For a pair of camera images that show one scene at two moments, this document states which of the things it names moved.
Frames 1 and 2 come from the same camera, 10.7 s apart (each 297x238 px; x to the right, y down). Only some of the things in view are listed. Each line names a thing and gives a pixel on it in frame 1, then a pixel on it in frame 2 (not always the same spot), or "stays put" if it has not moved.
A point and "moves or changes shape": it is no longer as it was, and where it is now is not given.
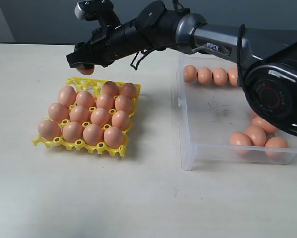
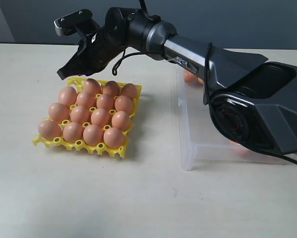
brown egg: [123, 102] stays put
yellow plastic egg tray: [89, 113] stays put
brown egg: [110, 88] stays put
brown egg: [85, 71] moves or changes shape
